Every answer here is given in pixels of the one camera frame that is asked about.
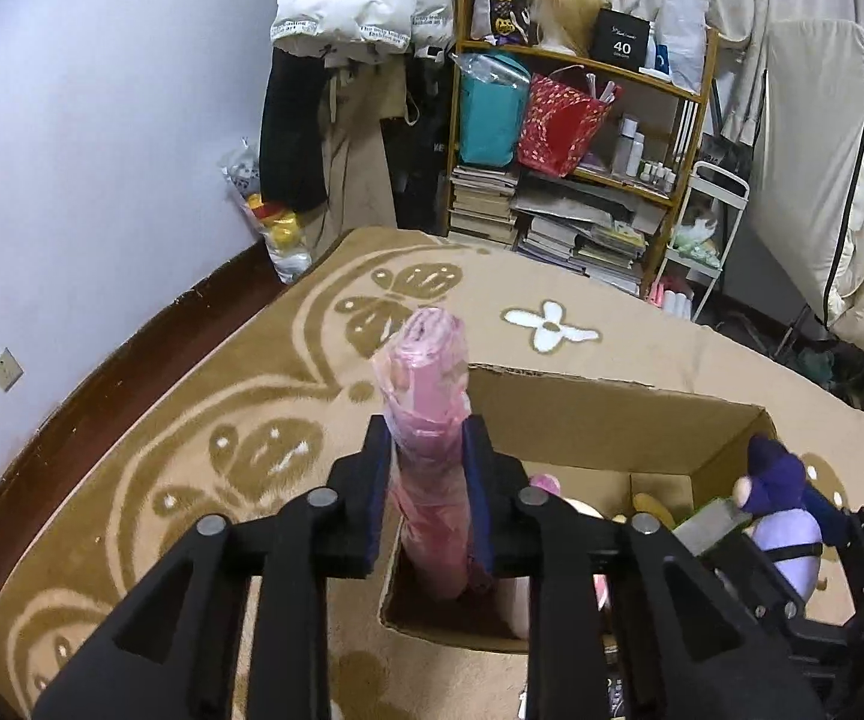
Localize black hanging coat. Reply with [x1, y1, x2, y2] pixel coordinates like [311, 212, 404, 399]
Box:
[259, 49, 332, 215]

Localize wooden shelf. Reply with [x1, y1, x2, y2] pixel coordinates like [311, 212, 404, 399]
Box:
[443, 0, 722, 301]

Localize black box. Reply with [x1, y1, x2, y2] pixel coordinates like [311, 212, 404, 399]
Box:
[589, 7, 654, 74]

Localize yellow plush toy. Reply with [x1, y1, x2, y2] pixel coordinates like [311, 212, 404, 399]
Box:
[612, 493, 677, 533]

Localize white padded chair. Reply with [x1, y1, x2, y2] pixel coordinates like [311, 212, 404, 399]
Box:
[747, 19, 864, 372]

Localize red patterned bag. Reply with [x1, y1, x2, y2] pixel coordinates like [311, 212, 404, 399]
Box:
[516, 67, 624, 179]

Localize blond wig on mannequin head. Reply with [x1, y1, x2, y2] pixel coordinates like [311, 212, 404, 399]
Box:
[528, 0, 613, 53]

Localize white plastic bag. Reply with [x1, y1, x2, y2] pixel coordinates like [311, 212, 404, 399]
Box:
[653, 0, 710, 95]

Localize clear plastic bag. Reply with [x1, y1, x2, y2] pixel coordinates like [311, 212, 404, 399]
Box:
[451, 51, 534, 91]

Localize plastic bag with yellow toys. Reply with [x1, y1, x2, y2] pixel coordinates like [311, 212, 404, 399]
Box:
[220, 139, 313, 284]

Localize teal bag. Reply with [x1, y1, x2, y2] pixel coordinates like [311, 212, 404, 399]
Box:
[458, 60, 530, 168]

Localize purple plush toy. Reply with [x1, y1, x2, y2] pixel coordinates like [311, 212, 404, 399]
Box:
[732, 433, 829, 601]

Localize white trolley cart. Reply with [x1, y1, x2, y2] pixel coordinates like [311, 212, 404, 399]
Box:
[646, 160, 752, 323]

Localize group of cosmetic bottles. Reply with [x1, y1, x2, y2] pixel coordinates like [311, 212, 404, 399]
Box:
[610, 114, 679, 192]

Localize cardboard box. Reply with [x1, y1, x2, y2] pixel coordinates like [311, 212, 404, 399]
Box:
[379, 364, 778, 653]

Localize pink plastic-wrapped packet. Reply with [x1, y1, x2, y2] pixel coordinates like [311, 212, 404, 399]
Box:
[376, 307, 493, 601]

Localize small stack of books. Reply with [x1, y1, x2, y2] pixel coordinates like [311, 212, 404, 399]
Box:
[447, 163, 521, 247]

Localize dark hanging clothes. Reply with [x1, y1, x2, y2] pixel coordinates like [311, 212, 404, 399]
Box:
[383, 52, 452, 237]

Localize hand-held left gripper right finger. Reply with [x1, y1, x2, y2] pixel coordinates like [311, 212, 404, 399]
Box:
[462, 416, 830, 720]

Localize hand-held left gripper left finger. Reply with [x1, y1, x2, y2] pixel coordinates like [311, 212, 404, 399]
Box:
[31, 414, 395, 720]

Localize white puffer jacket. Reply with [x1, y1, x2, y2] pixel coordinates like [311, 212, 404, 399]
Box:
[271, 0, 457, 61]

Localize beige hanging trousers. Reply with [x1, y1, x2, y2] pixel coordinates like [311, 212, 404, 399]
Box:
[312, 60, 410, 260]

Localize large pile of books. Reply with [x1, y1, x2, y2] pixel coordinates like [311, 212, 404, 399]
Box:
[511, 169, 665, 297]

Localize green packet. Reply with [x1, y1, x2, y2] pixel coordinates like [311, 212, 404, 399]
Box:
[672, 502, 752, 552]

